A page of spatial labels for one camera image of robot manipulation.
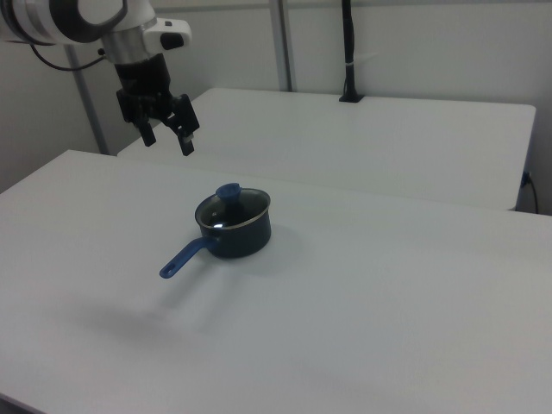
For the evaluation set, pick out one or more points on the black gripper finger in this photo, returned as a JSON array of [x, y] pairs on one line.
[[147, 133], [187, 121]]

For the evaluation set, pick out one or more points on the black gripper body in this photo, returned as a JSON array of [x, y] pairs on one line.
[[144, 86]]

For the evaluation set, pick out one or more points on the glass lid with blue knob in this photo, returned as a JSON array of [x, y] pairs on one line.
[[228, 190]]

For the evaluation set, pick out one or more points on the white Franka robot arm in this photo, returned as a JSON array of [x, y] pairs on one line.
[[64, 21]]

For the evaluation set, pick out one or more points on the white side table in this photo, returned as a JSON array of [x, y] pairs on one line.
[[345, 142]]

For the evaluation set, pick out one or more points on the grey metal frame post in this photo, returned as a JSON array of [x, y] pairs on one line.
[[92, 125], [282, 43]]

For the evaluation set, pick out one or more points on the black camera pole with clamp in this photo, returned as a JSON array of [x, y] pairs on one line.
[[348, 43]]

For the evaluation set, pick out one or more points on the blue wall plug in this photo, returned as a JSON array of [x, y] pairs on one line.
[[525, 179]]

